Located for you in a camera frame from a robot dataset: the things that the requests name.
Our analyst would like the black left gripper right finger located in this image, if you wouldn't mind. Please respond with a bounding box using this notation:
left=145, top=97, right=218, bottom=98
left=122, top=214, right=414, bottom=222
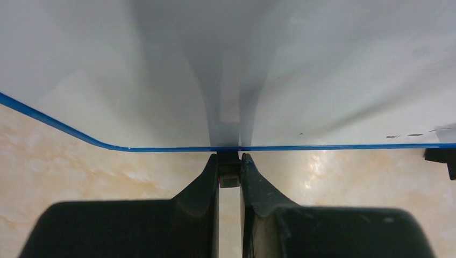
left=240, top=153, right=435, bottom=257

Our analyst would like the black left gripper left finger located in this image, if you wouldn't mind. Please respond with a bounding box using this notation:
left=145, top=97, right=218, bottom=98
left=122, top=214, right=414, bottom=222
left=20, top=154, right=219, bottom=257

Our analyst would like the blue framed whiteboard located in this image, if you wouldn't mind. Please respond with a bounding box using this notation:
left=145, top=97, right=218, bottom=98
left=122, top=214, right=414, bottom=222
left=1, top=1, right=455, bottom=152

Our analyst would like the black whiteboard foot clip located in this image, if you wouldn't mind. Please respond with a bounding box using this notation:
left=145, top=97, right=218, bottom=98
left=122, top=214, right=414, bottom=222
left=424, top=148, right=456, bottom=181
left=216, top=151, right=241, bottom=188

